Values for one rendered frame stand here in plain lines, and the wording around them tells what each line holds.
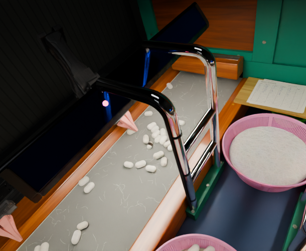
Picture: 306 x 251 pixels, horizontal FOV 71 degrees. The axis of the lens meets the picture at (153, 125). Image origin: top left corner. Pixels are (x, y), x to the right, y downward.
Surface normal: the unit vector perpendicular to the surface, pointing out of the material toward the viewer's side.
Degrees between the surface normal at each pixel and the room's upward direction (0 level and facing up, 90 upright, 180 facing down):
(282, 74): 90
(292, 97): 0
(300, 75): 90
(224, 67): 90
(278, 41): 90
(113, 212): 0
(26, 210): 0
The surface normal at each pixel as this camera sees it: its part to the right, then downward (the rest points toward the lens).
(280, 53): -0.57, 0.68
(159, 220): -0.24, -0.68
